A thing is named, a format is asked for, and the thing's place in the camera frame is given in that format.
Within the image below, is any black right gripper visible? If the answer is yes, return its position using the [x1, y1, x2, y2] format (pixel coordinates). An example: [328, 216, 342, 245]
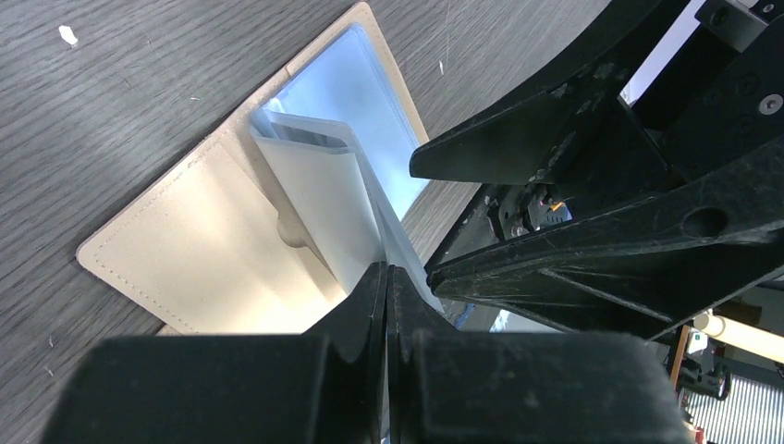
[409, 1, 783, 339]

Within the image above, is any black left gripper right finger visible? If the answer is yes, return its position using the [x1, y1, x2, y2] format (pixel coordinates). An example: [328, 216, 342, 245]
[386, 266, 691, 443]

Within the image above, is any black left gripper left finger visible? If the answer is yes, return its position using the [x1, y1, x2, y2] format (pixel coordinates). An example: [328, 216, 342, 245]
[43, 263, 388, 443]

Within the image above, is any silver card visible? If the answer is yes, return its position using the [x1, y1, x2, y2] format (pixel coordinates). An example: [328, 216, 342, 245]
[251, 110, 393, 295]

